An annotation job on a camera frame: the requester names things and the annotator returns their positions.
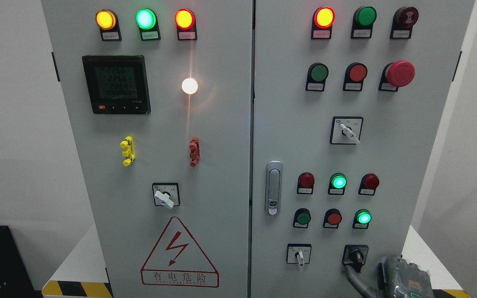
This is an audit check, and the black rotary knob switch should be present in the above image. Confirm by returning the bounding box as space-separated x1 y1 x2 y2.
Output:
342 245 369 274

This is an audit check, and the grey electrical cabinet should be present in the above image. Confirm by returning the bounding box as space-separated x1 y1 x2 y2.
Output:
41 0 475 298

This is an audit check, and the red terminal connector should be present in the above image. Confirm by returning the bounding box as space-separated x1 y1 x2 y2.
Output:
189 137 200 167

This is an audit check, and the dark red indicator left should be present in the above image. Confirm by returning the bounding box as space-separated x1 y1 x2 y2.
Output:
296 172 315 195

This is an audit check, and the dark red indicator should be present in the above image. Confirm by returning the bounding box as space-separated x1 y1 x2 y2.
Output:
358 173 379 196
296 172 315 195

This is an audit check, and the white lit indicator lamp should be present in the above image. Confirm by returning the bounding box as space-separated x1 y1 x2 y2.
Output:
181 77 199 96

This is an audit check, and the green push button lower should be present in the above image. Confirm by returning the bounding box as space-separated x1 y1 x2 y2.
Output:
293 208 312 228

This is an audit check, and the green push button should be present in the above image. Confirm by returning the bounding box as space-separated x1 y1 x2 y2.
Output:
293 208 312 228
306 62 329 92

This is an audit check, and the green lit indicator middle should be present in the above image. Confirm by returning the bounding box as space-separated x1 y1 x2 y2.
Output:
328 173 347 195

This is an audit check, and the yellow terminal connector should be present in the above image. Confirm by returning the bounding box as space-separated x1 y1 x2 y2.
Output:
120 136 135 166

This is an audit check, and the green push button upper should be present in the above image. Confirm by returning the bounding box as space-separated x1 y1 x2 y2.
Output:
306 62 329 92

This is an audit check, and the red push button lower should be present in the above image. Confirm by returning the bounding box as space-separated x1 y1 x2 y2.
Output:
323 208 342 229

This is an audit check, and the red push button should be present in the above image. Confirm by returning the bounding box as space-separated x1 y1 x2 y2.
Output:
323 208 342 229
342 62 368 92

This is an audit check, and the red electrical hazard sticker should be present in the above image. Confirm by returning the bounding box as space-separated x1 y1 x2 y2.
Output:
140 216 219 287

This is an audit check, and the dark red indicator right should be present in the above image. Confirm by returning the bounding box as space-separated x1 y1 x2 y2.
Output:
358 173 379 196

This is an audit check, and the black digital power meter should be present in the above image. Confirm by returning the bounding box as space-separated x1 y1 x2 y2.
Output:
82 55 151 114

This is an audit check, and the red push button upper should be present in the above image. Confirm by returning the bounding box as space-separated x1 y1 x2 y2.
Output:
342 62 368 92

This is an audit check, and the red-orange indicator light left door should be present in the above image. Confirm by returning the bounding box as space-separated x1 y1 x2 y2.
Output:
174 8 197 40

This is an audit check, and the green lit button lower right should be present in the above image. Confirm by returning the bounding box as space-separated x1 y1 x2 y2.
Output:
352 209 372 229

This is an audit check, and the red lit indicator right door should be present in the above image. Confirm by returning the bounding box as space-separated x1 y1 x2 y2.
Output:
311 6 335 40

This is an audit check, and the green indicator light top left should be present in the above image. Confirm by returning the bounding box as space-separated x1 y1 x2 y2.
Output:
135 8 161 41

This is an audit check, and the red emergency stop button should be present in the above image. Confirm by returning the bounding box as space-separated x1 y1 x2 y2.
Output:
378 60 416 92

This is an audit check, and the green unlit indicator top right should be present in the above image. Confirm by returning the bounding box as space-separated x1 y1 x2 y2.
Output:
351 6 377 39

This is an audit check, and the yellow indicator light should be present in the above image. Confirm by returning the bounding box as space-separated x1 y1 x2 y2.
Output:
95 9 122 41

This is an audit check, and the dark red buzzer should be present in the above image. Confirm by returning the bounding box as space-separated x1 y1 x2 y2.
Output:
390 6 419 39

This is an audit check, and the silver door latch handle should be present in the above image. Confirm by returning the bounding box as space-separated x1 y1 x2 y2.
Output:
265 161 283 216

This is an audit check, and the white selector switch left door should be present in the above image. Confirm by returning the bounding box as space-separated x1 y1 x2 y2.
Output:
152 183 181 210

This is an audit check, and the white selector switch upper right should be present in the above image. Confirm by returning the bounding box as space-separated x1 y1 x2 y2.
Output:
330 116 364 145

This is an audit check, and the white selector switch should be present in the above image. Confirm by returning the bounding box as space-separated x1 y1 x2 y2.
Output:
286 243 312 267
330 116 364 145

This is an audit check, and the white selector switch lower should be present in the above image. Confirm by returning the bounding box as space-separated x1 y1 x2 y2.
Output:
286 243 312 267

